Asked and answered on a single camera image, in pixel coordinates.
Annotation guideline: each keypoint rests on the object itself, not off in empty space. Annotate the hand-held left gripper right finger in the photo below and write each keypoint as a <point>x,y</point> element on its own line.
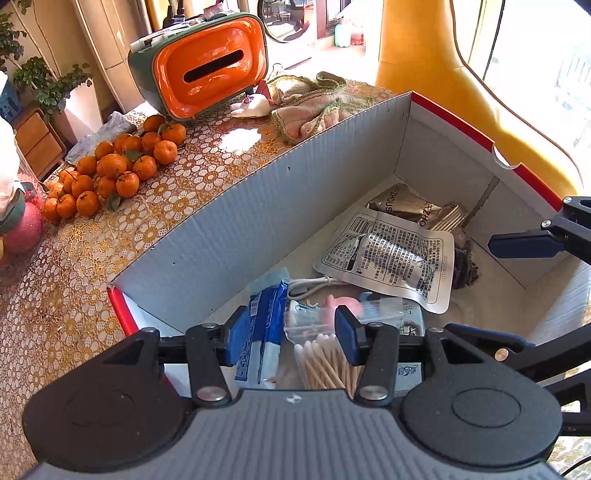
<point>351,337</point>

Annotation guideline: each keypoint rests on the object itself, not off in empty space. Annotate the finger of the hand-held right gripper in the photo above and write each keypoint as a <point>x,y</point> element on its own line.
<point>521,244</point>
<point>489,334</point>

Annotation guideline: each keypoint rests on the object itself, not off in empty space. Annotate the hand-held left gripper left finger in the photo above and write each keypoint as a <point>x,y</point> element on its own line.
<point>238,337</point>

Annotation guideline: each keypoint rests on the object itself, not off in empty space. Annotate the blue white wipes packet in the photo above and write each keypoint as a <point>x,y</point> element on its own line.
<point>263,323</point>

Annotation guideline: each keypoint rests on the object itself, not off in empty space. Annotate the pink blue toy figure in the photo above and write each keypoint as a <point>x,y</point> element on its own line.
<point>344,304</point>

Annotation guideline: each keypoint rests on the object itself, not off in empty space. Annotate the cotton swab bag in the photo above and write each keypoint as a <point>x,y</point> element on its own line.
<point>318,360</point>

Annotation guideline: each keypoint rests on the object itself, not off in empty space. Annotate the dark crinkled wrapper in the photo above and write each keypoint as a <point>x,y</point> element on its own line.
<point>467,267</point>

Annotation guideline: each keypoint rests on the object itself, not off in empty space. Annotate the light blue small carton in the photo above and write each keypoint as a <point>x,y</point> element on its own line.
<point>411,325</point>

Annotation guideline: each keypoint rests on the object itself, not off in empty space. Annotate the silver printed foil sachet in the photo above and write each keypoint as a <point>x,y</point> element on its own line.
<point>388,258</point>

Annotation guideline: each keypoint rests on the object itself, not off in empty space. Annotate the red cardboard box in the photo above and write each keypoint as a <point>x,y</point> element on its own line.
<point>231,221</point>

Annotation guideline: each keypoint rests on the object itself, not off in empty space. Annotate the silver snack packet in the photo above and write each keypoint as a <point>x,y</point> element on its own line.
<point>406,203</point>

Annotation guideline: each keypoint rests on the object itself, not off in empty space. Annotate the yellow chair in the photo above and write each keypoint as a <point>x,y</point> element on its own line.
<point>438,92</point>

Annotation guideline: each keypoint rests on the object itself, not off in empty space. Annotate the pile of tangerines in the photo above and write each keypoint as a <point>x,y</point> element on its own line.
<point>111,170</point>

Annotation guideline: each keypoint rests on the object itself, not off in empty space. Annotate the green-edged rag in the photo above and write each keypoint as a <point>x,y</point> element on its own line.
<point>314,110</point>

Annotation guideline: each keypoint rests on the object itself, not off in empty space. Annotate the small white toy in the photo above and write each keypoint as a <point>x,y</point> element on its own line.
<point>251,106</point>

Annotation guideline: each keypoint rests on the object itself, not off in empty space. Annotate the red apple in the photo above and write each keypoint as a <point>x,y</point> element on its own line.
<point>23,228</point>

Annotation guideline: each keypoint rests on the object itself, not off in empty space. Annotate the grey cloth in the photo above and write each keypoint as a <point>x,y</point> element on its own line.
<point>101,134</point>

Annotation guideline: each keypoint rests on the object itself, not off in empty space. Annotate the green plastic lid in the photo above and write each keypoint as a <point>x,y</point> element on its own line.
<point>11,212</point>

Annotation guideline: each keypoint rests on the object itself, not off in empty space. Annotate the green plastic bottle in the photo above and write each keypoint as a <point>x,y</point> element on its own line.
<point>342,34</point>

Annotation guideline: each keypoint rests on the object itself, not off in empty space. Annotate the wooden drawer cabinet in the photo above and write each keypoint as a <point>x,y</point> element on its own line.
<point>39,143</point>

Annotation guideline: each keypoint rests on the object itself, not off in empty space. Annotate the green orange tissue box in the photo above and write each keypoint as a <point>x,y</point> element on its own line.
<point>207,60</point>

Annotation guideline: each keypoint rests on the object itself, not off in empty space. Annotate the white tube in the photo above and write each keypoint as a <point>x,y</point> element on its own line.
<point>152,39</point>

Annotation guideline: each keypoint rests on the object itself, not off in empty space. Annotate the cream standing air conditioner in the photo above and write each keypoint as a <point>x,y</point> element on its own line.
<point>115,46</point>

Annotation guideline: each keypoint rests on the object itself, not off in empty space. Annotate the potted houseplant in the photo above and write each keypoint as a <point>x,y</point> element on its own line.
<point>46,78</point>

